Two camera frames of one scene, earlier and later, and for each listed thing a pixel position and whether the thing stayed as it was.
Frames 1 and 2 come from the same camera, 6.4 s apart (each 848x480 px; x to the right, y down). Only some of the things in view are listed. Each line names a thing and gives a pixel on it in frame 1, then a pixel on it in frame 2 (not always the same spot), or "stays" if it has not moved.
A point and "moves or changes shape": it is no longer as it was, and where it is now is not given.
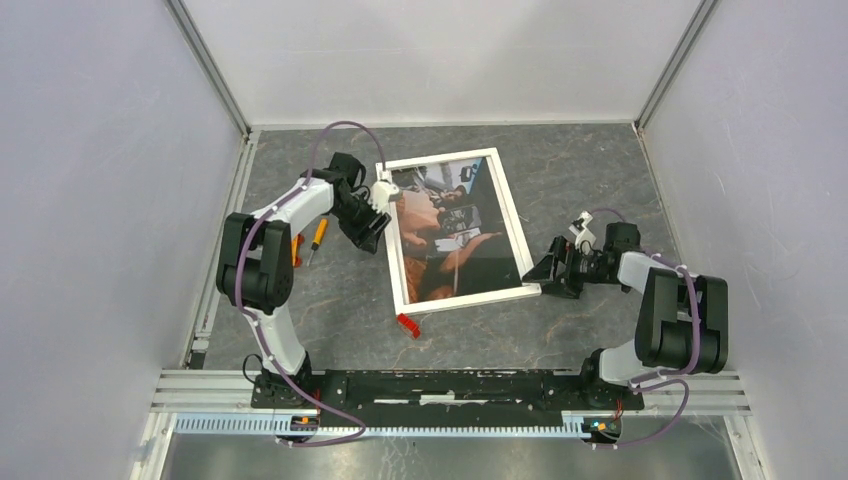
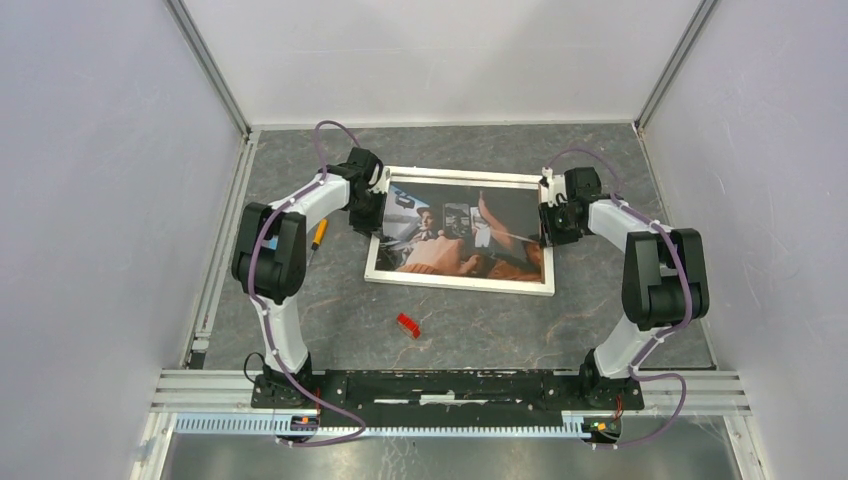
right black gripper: x=545 y=268 to x=549 y=236
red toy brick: x=409 y=325 stays
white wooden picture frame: x=519 y=247 to x=462 y=177
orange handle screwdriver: x=317 y=239 stays
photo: x=453 y=236 moves or changes shape
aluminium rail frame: x=696 y=393 stays
